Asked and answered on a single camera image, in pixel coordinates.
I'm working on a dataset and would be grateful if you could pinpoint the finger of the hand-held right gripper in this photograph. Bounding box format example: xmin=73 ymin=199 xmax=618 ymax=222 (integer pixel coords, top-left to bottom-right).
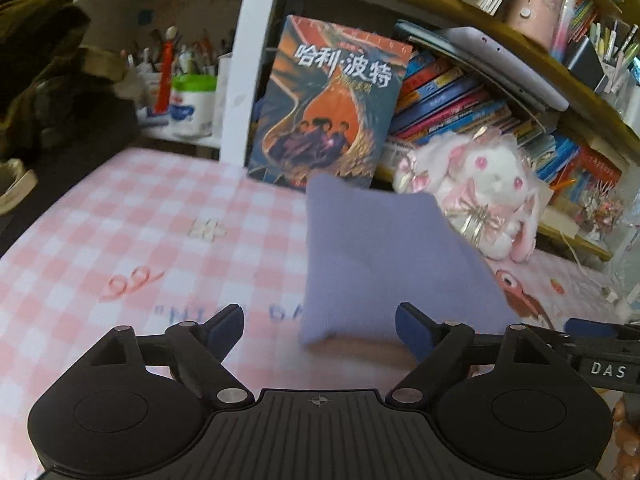
xmin=472 ymin=318 xmax=640 ymax=361

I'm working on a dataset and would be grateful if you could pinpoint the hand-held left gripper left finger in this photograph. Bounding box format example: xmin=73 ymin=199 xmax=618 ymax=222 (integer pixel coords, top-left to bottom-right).
xmin=82 ymin=303 xmax=253 ymax=408

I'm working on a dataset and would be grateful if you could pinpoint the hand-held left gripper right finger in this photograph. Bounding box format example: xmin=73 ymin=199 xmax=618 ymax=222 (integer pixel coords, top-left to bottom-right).
xmin=386 ymin=303 xmax=566 ymax=407

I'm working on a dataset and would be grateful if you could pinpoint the purple and pink sweater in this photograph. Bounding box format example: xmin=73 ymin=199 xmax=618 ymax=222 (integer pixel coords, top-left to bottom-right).
xmin=298 ymin=173 xmax=517 ymax=367

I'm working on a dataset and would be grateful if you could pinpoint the pink checkered printed tablecloth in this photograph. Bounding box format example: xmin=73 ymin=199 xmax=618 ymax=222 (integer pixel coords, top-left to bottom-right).
xmin=0 ymin=147 xmax=640 ymax=466

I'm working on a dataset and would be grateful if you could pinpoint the pink glittery ornament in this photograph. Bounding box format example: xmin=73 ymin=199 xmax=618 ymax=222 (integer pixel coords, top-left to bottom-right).
xmin=581 ymin=179 xmax=627 ymax=242

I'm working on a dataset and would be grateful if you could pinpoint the white pink plush rabbit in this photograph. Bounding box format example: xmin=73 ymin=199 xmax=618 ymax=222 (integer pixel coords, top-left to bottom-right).
xmin=392 ymin=127 xmax=545 ymax=264

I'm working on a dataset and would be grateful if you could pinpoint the wooden bookshelf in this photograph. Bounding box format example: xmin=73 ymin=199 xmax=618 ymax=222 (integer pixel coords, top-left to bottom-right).
xmin=280 ymin=0 xmax=640 ymax=261

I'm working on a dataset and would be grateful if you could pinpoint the white jar with green lid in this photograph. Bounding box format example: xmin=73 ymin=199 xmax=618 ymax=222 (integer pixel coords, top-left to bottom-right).
xmin=169 ymin=74 xmax=219 ymax=139

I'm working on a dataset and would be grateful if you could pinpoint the row of colourful books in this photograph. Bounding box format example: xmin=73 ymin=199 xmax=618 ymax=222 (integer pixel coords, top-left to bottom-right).
xmin=382 ymin=50 xmax=626 ymax=206

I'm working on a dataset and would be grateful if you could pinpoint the fantasy novel book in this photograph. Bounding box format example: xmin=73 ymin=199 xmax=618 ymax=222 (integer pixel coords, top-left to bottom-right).
xmin=245 ymin=14 xmax=415 ymax=193

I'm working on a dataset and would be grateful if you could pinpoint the black organizer with pens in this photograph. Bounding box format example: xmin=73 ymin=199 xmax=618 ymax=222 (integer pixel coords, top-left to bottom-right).
xmin=564 ymin=10 xmax=640 ymax=98

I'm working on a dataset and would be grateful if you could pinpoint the bunch of pens and brushes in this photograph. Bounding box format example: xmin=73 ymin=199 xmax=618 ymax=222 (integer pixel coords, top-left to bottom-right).
xmin=121 ymin=24 xmax=234 ymax=82

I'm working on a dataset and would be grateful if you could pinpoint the white tablet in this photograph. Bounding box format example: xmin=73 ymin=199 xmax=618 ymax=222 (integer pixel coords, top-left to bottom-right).
xmin=394 ymin=20 xmax=571 ymax=113

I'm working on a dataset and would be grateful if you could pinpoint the olive green jacket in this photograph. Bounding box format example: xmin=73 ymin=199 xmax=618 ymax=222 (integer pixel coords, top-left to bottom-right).
xmin=0 ymin=0 xmax=143 ymax=163

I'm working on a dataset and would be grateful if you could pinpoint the beige strap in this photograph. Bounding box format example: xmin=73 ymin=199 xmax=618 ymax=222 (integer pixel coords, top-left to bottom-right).
xmin=0 ymin=158 xmax=39 ymax=217

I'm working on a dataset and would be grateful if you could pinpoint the white shelf post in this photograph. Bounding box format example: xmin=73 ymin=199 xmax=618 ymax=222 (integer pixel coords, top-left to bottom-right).
xmin=219 ymin=0 xmax=302 ymax=167

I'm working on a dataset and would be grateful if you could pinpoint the pink camera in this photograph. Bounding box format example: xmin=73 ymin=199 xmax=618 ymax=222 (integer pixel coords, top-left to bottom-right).
xmin=502 ymin=0 xmax=569 ymax=52

